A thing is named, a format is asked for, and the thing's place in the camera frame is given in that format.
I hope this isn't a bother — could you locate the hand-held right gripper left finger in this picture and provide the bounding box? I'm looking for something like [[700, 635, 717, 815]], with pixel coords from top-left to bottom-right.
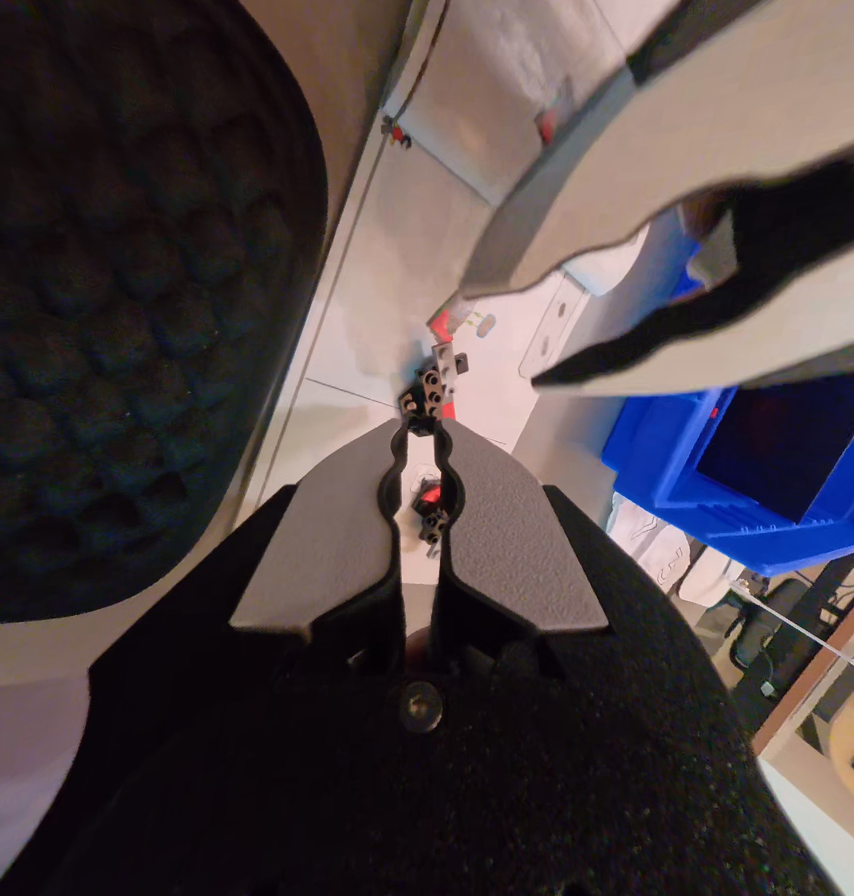
[[229, 419, 410, 643]]

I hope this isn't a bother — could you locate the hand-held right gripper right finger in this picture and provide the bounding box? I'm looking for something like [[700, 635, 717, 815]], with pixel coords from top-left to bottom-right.
[[433, 419, 611, 639]]

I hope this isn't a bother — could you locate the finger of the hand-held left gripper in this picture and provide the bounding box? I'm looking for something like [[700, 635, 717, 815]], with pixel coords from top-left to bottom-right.
[[461, 0, 854, 301], [531, 238, 854, 399]]

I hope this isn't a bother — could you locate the red black toy brick assembly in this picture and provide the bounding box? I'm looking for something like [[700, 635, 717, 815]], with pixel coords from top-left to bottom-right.
[[409, 483, 450, 547], [398, 342, 470, 436]]

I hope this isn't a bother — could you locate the white instruction sheet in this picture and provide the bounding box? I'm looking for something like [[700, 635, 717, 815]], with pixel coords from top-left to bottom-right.
[[399, 458, 445, 585]]

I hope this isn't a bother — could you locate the crumpled white paper bag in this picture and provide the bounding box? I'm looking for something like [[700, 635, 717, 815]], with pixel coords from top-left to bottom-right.
[[605, 490, 739, 610]]

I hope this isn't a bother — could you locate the blue plastic bin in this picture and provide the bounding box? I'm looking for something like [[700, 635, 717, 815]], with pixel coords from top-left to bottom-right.
[[601, 234, 854, 578]]

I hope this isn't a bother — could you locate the white instruction booklet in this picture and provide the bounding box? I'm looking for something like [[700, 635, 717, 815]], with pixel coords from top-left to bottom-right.
[[259, 0, 631, 505]]

